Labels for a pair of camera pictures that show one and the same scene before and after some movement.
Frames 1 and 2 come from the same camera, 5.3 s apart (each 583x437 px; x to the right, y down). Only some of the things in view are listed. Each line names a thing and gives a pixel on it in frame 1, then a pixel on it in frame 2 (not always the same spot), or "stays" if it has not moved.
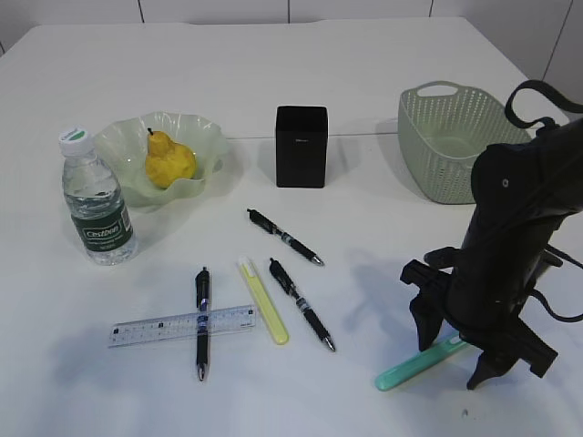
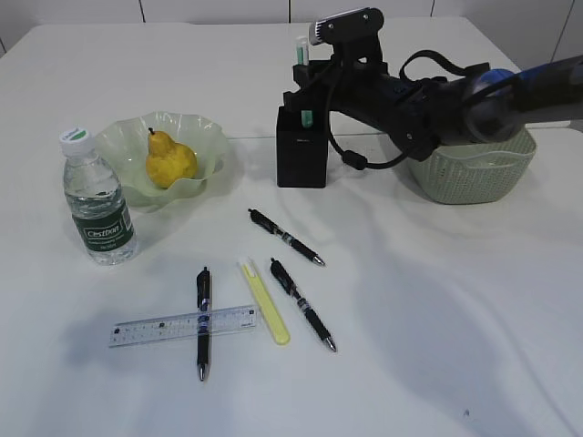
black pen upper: (262, 221) stays
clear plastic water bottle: (97, 201) stays
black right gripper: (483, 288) -> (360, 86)
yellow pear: (168, 161) stays
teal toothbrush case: (417, 360) -> (302, 59)
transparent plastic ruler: (177, 326) stays
